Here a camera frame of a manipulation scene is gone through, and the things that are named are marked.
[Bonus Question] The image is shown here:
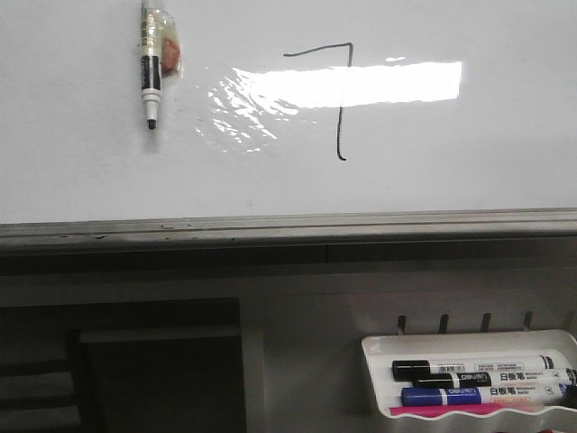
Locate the taped whiteboard marker with magnet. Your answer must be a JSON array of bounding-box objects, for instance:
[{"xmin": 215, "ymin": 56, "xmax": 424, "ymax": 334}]
[{"xmin": 140, "ymin": 1, "xmax": 181, "ymax": 130}]

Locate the white whiteboard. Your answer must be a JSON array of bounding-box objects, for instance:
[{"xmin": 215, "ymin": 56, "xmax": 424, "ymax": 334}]
[{"xmin": 1, "ymin": 1, "xmax": 576, "ymax": 251}]

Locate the white plastic marker tray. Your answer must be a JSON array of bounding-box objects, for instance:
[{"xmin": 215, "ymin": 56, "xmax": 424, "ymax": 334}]
[{"xmin": 362, "ymin": 330, "xmax": 576, "ymax": 432}]

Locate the black cap marker top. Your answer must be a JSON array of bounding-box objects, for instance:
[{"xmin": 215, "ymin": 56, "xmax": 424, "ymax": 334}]
[{"xmin": 391, "ymin": 355, "xmax": 561, "ymax": 381}]

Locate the blue cap marker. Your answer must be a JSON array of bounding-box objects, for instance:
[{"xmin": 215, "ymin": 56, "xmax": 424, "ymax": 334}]
[{"xmin": 400, "ymin": 383, "xmax": 568, "ymax": 407}]

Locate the pink eraser strip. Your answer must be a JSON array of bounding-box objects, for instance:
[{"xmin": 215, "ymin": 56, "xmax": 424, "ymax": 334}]
[{"xmin": 388, "ymin": 403, "xmax": 503, "ymax": 418}]

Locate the black marker middle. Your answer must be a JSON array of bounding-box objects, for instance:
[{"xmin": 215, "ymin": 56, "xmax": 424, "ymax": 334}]
[{"xmin": 412, "ymin": 368, "xmax": 576, "ymax": 389}]

